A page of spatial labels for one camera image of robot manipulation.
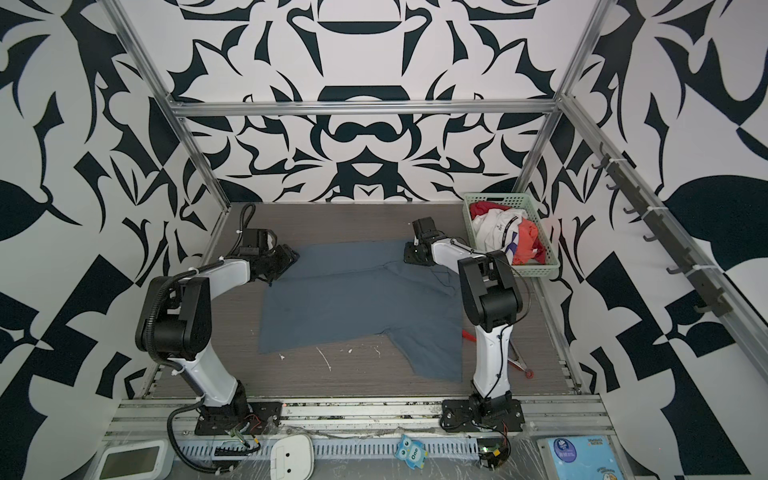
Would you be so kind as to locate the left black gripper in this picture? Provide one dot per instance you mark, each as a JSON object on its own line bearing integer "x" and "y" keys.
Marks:
{"x": 288, "y": 256}

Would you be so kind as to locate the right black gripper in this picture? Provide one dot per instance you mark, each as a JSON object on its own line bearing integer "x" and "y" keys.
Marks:
{"x": 409, "y": 257}

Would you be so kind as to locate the grey blue t shirt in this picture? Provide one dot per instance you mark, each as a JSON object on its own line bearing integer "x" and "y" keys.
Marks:
{"x": 344, "y": 291}

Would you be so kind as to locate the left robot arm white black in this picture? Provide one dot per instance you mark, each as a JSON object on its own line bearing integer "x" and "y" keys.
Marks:
{"x": 176, "y": 321}

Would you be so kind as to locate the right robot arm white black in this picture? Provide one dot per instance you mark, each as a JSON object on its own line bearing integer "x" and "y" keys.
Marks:
{"x": 493, "y": 304}

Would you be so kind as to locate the white t shirt in basket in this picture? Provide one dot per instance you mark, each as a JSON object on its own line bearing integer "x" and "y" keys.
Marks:
{"x": 499, "y": 230}

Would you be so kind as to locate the green plastic basket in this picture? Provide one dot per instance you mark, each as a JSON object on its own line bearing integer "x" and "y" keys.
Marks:
{"x": 518, "y": 201}

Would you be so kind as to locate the red t shirt in basket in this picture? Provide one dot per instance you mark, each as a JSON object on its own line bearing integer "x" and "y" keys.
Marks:
{"x": 530, "y": 248}

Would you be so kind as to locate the red pen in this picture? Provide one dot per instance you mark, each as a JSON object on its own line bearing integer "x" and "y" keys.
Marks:
{"x": 514, "y": 357}

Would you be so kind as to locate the white box device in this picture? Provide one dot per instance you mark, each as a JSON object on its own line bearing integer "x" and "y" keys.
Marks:
{"x": 292, "y": 458}

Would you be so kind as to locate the blue owl toy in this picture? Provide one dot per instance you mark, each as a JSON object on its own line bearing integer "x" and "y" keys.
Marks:
{"x": 412, "y": 452}

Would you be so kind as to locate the white tablet screen device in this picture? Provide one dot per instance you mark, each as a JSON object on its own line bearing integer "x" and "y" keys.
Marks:
{"x": 146, "y": 460}

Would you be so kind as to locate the blue labelled box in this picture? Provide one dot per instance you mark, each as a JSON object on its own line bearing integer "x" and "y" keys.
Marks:
{"x": 580, "y": 458}

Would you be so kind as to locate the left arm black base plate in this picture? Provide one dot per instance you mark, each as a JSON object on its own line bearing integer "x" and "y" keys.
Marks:
{"x": 258, "y": 418}

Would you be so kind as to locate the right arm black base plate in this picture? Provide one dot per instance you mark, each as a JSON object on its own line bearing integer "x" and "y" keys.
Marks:
{"x": 501, "y": 414}

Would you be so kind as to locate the horizontal aluminium frame bar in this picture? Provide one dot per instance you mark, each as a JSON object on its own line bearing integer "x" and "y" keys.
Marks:
{"x": 213, "y": 109}

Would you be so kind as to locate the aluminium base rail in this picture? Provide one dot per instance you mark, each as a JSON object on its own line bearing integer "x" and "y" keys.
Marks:
{"x": 367, "y": 417}

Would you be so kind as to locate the black wall hook rack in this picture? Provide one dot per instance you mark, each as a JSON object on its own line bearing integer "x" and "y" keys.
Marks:
{"x": 666, "y": 230}

